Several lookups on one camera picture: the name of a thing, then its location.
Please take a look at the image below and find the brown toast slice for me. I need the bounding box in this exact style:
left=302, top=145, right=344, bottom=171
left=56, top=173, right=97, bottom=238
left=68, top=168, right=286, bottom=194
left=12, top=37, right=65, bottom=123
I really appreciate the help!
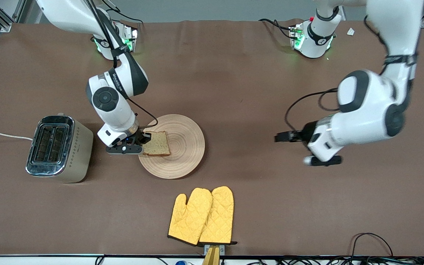
left=142, top=131, right=171, bottom=157

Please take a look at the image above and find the round wooden plate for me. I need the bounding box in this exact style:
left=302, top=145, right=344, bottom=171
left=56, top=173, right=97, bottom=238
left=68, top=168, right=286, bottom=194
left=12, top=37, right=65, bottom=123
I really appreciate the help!
left=137, top=114, right=205, bottom=180

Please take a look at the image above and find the brown table cover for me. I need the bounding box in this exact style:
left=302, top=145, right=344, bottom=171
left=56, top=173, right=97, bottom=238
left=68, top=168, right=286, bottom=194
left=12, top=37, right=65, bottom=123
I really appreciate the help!
left=0, top=19, right=424, bottom=257

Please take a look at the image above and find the chrome and beige toaster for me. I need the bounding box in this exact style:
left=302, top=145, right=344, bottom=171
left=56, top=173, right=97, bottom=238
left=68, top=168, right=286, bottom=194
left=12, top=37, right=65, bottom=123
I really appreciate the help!
left=25, top=114, right=94, bottom=184

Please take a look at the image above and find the yellow quilted oven mitt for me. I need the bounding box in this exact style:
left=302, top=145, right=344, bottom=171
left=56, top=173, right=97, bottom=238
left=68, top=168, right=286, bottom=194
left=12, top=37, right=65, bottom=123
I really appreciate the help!
left=167, top=188, right=213, bottom=246
left=198, top=186, right=238, bottom=246

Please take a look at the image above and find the black left base cable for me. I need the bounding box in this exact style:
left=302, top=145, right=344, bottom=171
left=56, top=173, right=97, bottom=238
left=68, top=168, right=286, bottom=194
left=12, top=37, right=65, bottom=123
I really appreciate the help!
left=259, top=18, right=294, bottom=39

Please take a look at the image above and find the black base cable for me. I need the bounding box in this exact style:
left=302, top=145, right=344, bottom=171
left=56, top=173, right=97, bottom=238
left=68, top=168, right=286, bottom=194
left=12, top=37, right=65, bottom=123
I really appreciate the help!
left=259, top=18, right=294, bottom=39
left=103, top=8, right=143, bottom=26

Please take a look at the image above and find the black looped cable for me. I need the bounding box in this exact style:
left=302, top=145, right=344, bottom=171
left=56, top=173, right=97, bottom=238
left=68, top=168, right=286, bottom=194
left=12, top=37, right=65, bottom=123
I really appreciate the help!
left=351, top=232, right=395, bottom=258

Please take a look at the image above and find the black right base cable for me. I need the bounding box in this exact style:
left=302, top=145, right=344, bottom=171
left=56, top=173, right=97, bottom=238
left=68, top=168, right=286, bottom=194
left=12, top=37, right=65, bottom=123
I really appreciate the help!
left=103, top=8, right=143, bottom=26

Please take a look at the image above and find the small metal bracket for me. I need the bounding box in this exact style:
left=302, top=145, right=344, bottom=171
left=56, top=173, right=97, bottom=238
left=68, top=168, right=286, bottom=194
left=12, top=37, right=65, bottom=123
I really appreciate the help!
left=204, top=244, right=225, bottom=255

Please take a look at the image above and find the white toaster power cable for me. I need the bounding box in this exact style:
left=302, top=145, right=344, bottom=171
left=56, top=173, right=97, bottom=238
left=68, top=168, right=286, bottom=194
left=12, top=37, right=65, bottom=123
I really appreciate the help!
left=0, top=131, right=33, bottom=141

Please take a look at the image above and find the black cable bundle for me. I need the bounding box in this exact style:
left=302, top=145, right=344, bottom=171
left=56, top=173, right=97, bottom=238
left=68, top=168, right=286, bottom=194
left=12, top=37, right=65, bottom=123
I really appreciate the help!
left=247, top=257, right=424, bottom=265

